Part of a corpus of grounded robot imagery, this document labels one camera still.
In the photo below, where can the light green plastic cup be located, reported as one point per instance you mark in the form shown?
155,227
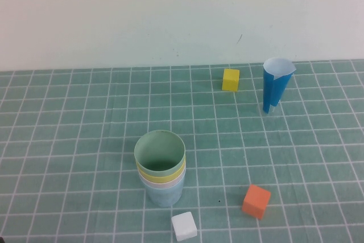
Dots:
159,152

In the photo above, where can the yellow plastic cup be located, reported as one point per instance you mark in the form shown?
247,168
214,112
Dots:
159,179

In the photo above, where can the white cup with pink inside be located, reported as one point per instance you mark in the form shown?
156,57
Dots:
162,185

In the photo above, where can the yellow foam cube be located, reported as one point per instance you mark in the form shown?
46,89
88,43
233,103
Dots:
230,82

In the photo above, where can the blue rolled paper cone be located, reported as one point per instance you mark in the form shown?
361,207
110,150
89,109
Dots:
272,89

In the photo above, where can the light blue plastic cup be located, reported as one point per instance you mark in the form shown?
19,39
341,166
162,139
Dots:
165,197

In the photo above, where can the green checked tablecloth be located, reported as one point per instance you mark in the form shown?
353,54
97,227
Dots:
85,112

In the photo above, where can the white foam cube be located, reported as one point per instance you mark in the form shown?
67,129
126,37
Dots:
183,226

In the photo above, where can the orange foam cube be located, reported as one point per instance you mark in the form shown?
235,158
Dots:
256,201

